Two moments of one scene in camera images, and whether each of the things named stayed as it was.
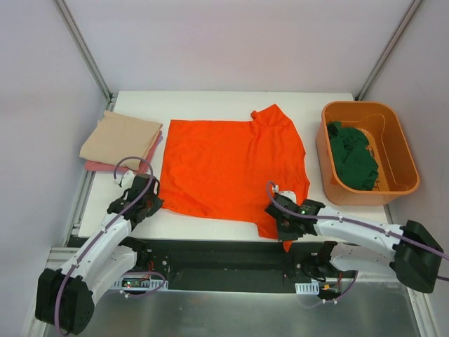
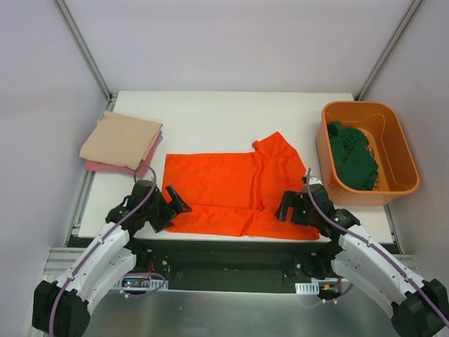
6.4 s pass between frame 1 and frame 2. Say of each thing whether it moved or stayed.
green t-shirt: stayed
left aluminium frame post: stayed
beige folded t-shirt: stayed
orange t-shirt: moved
